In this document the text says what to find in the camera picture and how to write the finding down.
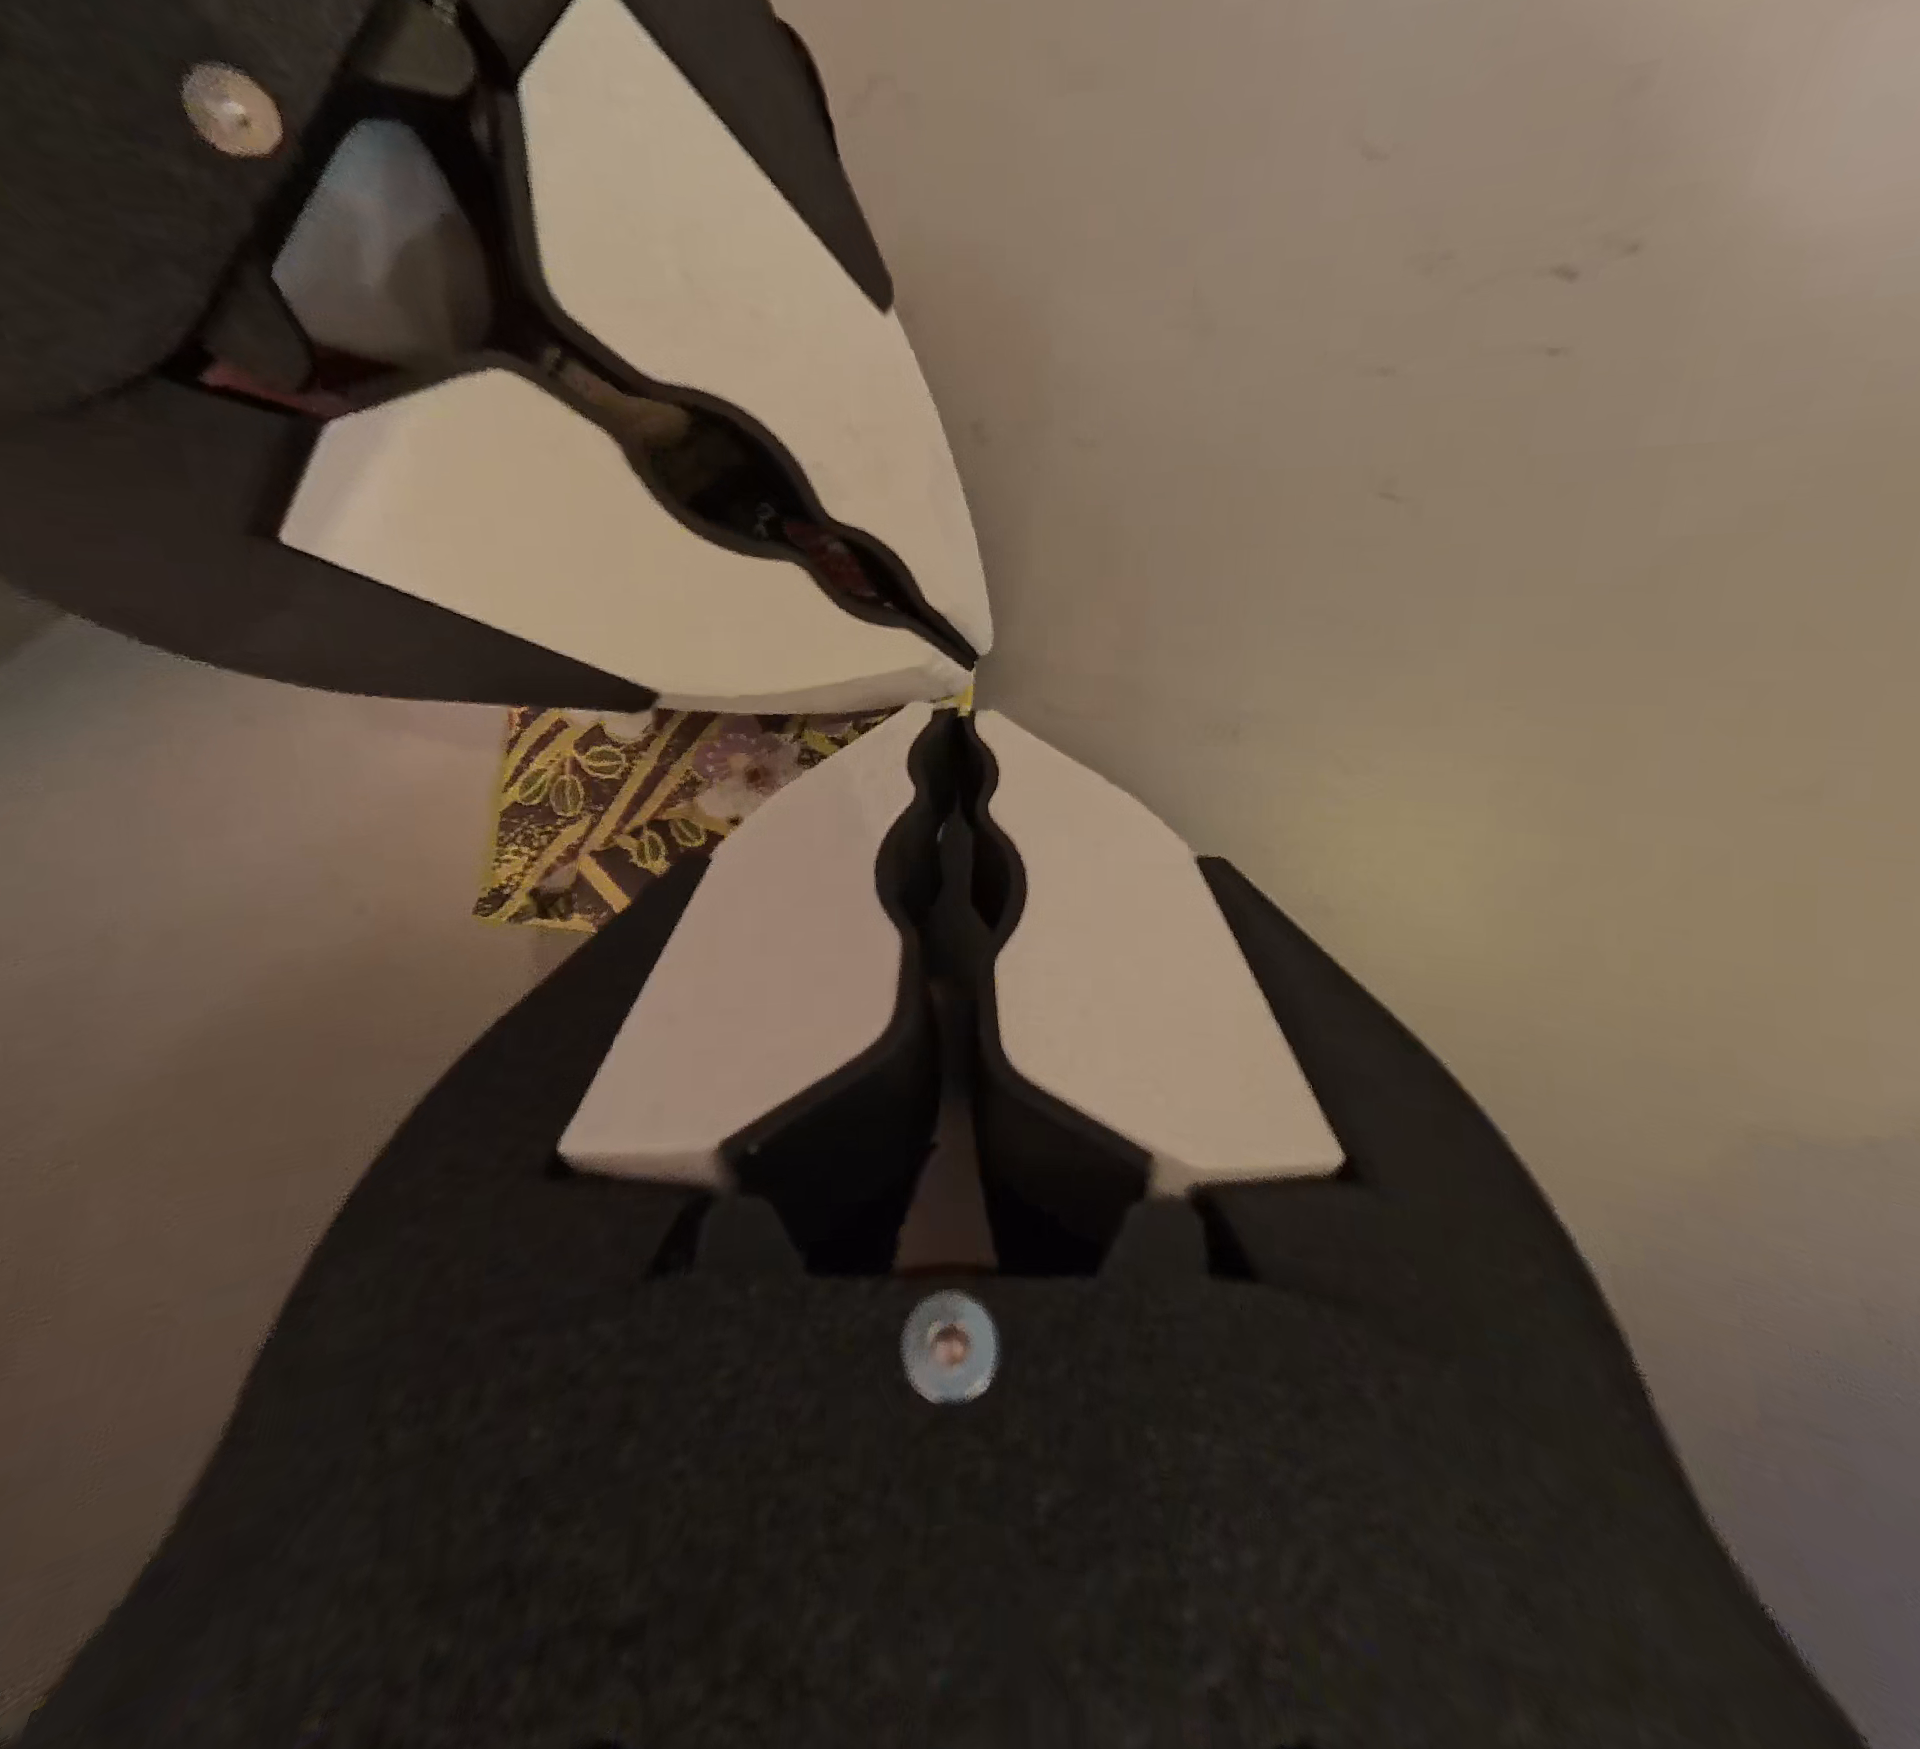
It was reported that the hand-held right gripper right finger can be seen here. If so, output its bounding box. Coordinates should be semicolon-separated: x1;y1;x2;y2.
956;710;1347;1275

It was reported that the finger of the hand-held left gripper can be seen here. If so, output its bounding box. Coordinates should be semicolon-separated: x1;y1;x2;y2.
275;365;979;716
513;0;996;665

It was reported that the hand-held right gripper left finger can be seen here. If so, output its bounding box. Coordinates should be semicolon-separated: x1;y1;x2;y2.
558;705;956;1275

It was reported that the green floral origami paper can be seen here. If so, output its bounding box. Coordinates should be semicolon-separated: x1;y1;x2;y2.
471;685;983;936

